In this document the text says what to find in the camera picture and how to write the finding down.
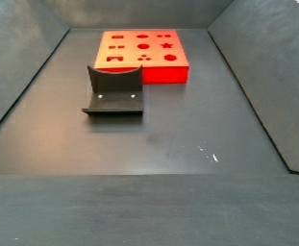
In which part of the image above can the red shape-sorting block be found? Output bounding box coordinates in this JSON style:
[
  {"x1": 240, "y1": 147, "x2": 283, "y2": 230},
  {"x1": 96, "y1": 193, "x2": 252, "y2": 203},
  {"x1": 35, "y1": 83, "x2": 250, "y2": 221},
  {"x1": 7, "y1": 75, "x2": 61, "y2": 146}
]
[{"x1": 93, "y1": 30, "x2": 190, "y2": 85}]

